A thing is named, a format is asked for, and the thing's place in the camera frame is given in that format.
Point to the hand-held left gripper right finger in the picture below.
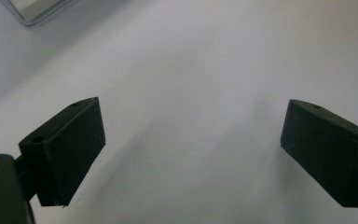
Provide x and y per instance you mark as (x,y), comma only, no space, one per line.
(329,152)

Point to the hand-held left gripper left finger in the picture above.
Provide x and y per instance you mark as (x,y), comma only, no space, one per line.
(68,149)

